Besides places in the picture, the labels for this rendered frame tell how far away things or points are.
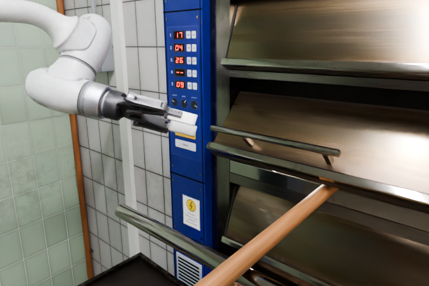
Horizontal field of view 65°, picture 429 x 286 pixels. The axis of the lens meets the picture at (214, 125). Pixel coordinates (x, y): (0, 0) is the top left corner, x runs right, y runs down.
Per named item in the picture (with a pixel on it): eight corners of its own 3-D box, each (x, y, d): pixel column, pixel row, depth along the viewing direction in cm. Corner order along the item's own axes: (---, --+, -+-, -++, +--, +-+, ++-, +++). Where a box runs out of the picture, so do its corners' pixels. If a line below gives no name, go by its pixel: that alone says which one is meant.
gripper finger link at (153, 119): (127, 116, 85) (126, 118, 86) (168, 132, 87) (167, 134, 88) (133, 103, 87) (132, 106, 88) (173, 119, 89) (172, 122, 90)
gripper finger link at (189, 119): (170, 109, 83) (170, 107, 83) (197, 116, 83) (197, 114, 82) (166, 119, 82) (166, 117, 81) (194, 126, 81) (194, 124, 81)
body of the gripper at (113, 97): (110, 82, 84) (145, 90, 83) (116, 100, 91) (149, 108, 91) (97, 106, 80) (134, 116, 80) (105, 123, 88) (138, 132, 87)
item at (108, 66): (100, 69, 133) (97, 43, 130) (114, 71, 126) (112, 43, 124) (82, 71, 127) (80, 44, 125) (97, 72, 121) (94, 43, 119)
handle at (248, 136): (219, 140, 89) (221, 135, 90) (343, 168, 68) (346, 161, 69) (208, 128, 85) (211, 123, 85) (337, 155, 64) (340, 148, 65)
